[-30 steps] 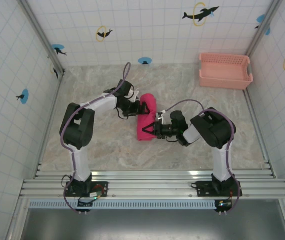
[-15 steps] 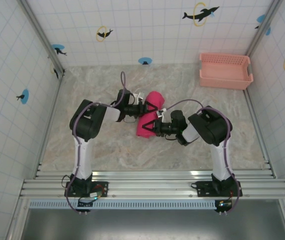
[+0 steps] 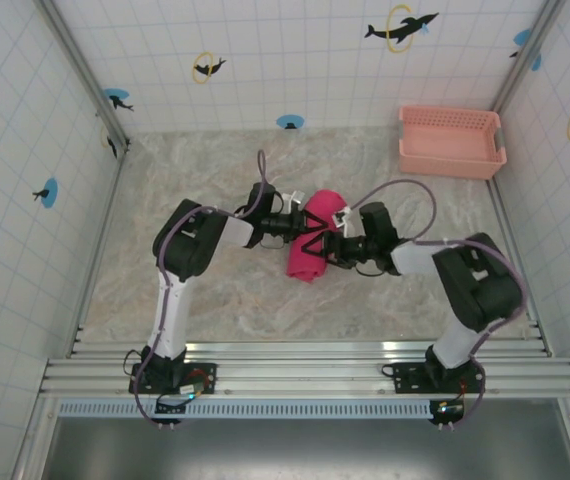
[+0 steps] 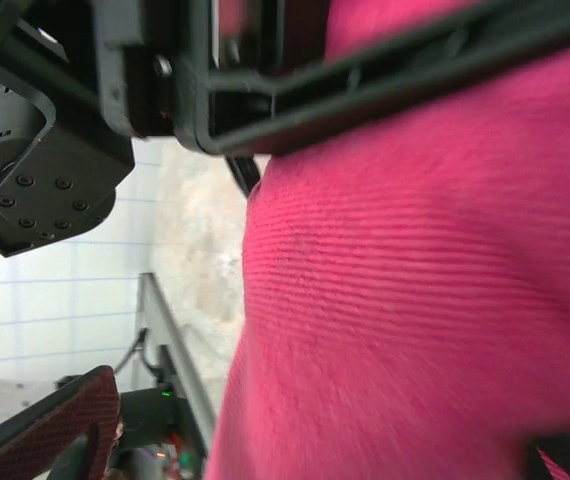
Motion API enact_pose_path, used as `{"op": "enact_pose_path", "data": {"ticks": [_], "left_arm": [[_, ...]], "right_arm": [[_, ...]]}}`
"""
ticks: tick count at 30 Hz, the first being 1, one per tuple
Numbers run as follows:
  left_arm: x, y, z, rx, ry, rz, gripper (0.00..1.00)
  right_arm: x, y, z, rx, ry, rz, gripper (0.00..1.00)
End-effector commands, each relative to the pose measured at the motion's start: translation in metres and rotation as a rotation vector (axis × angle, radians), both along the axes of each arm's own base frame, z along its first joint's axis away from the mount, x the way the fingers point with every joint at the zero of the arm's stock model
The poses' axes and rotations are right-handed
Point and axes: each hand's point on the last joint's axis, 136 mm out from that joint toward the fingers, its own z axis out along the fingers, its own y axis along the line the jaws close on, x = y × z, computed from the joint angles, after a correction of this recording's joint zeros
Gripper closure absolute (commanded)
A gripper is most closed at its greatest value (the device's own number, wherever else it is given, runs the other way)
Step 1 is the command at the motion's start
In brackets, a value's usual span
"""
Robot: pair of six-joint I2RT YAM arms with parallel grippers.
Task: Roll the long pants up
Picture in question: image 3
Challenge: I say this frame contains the pink long pants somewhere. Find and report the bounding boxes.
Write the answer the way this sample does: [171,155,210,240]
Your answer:
[285,188,350,285]

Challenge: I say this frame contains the pink plastic basket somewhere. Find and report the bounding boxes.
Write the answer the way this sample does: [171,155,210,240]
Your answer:
[397,104,509,181]

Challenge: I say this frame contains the grey metal panel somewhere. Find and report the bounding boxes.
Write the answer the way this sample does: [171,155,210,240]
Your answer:
[39,417,570,480]

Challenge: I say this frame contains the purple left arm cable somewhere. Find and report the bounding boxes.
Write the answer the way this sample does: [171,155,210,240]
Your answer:
[132,148,269,430]

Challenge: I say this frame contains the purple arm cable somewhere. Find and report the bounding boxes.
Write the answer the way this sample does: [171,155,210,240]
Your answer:
[347,178,529,430]
[132,148,269,430]

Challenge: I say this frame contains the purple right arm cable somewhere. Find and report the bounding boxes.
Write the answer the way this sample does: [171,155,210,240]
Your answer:
[347,178,529,430]

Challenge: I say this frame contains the aluminium mounting rail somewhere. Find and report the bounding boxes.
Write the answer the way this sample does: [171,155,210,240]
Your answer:
[39,341,570,400]

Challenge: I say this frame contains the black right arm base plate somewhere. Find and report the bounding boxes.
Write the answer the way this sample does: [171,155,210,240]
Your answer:
[393,360,486,395]

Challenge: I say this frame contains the white slotted cable duct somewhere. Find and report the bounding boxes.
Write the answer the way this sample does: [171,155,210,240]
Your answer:
[57,399,439,419]

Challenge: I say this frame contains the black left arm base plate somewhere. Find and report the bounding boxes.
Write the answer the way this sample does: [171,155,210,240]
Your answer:
[128,360,219,397]

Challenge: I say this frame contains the dolphin sticker behind post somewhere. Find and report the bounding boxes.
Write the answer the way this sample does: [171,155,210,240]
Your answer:
[100,127,119,160]

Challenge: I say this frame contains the aluminium table edge rail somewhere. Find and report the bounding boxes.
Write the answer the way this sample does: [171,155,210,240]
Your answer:
[67,144,131,357]

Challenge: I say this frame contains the aluminium corner post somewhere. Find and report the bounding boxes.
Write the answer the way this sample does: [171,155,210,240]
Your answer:
[34,0,132,154]
[492,0,566,115]

